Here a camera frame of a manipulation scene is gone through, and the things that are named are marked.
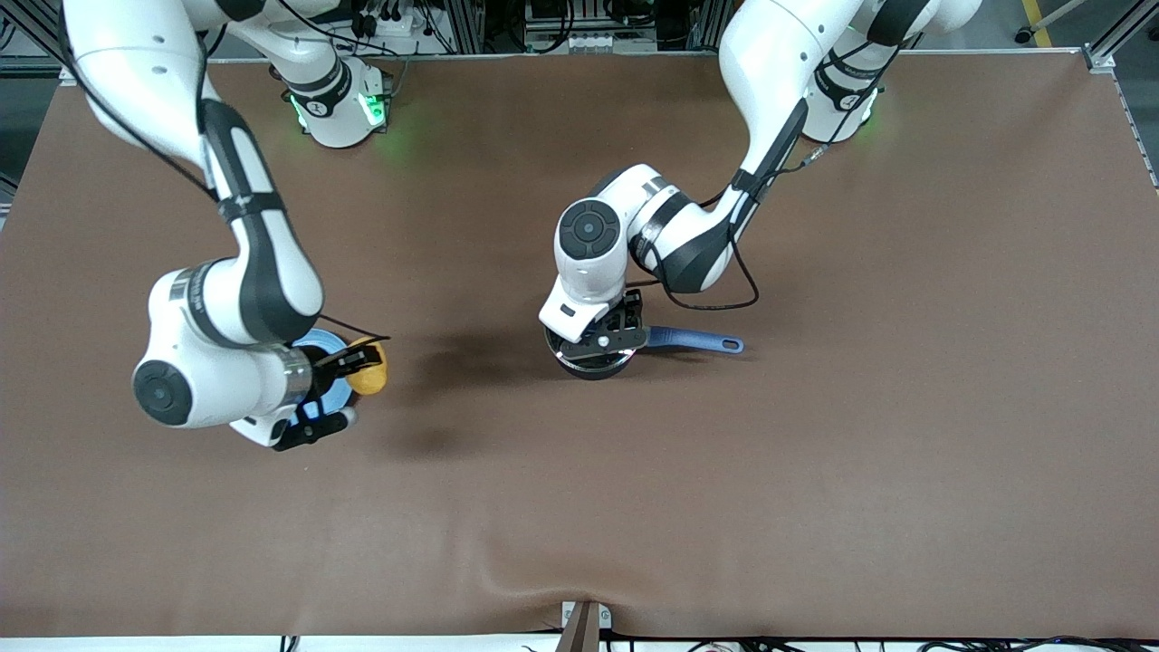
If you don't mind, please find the yellow potato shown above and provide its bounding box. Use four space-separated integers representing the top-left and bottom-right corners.
347 337 388 397

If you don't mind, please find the glass lid with blue knob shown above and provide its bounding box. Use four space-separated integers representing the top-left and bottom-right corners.
545 308 645 372

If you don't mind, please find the blue plate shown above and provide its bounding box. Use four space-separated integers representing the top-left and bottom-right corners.
292 328 356 427

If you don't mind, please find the brown table cloth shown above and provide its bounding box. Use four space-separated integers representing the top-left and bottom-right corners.
0 50 1159 640

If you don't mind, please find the white connector block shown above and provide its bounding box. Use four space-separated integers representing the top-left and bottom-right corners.
566 33 657 53

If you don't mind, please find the white power strip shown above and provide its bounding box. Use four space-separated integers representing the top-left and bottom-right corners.
362 7 426 39

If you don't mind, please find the black pot with blue handle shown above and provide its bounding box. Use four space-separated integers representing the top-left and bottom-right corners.
544 303 745 381

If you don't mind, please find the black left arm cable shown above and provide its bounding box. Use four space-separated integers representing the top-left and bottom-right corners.
634 145 827 312

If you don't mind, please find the metal table edge bracket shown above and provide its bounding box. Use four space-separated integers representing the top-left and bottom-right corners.
560 599 613 652

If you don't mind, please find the black cable bundle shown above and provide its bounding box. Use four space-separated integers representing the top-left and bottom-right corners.
602 634 1159 652

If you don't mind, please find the aluminium frame profile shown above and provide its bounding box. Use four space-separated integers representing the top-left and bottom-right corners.
1082 0 1159 91

